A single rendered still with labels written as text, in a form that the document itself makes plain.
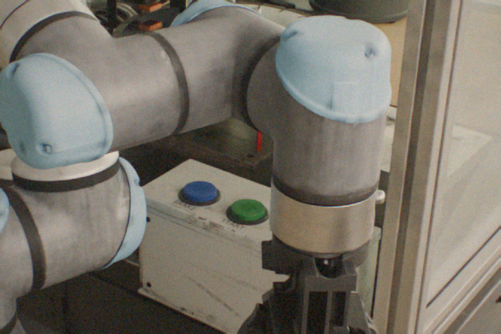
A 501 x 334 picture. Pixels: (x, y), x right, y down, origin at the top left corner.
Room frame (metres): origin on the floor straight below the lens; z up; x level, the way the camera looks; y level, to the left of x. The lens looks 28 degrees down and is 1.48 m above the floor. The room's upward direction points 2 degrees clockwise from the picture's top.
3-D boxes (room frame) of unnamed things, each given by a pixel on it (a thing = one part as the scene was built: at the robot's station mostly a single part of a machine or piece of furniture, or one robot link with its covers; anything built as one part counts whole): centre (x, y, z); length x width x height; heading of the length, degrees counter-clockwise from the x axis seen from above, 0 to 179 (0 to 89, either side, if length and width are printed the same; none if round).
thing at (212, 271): (0.99, -0.01, 0.82); 0.28 x 0.11 x 0.15; 56
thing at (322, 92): (0.61, -0.05, 1.21); 0.09 x 0.08 x 0.11; 38
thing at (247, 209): (0.98, 0.00, 0.90); 0.04 x 0.04 x 0.02
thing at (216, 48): (0.67, 0.02, 1.21); 0.11 x 0.11 x 0.08; 38
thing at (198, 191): (1.02, 0.06, 0.90); 0.04 x 0.04 x 0.02
